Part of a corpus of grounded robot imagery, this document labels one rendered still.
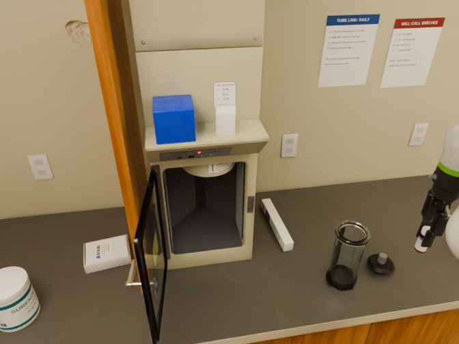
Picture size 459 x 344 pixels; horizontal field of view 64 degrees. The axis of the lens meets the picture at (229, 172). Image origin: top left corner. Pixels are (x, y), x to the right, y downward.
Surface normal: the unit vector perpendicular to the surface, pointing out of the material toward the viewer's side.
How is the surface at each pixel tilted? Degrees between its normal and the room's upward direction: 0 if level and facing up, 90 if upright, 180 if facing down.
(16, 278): 0
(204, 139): 0
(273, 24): 90
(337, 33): 90
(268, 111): 90
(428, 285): 0
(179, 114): 90
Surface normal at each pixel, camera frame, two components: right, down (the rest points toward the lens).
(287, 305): 0.00, -0.83
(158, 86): 0.18, 0.55
